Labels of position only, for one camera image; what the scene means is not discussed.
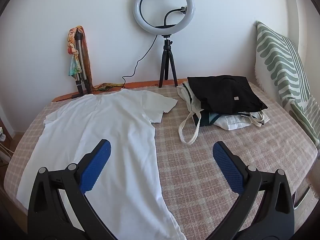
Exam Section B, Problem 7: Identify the metal bar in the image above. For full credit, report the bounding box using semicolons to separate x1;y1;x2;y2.
294;185;313;209

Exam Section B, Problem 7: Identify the black phone holder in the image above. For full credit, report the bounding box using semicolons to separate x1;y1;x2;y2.
164;6;188;28

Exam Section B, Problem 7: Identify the black folded garment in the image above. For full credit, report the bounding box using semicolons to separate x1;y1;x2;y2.
187;75;268;113

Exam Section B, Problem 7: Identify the black ring light cable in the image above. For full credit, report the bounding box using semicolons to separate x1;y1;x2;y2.
52;35;158;103

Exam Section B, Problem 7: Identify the white t-shirt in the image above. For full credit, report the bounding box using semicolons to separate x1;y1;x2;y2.
16;89;187;240

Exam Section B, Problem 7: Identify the green patterned cushion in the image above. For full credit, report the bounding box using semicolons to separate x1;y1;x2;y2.
254;21;320;150

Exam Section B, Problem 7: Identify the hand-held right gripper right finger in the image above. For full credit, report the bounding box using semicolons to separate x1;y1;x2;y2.
207;141;295;240

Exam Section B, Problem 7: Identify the white folded garment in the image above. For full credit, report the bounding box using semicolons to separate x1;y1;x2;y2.
215;110;270;131

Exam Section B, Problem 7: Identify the cream tote bag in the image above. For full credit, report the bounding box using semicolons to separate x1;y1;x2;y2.
176;81;204;145

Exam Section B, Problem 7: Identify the white ring light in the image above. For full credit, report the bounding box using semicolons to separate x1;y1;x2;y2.
133;0;195;35

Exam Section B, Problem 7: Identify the silver tripod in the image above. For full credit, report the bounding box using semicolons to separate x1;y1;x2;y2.
71;29;92;98

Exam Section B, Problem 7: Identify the small black tripod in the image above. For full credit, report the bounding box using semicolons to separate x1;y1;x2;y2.
159;34;178;88

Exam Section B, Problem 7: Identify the pink plaid blanket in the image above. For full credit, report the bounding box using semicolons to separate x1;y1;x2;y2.
4;80;318;240

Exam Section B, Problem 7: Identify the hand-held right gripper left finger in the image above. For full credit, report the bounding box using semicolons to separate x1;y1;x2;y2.
27;139;113;240

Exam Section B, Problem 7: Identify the colourful floral scarf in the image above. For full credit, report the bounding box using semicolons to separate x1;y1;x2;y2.
66;25;125;92

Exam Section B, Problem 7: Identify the dark green folded garment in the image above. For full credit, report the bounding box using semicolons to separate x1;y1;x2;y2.
194;110;220;128

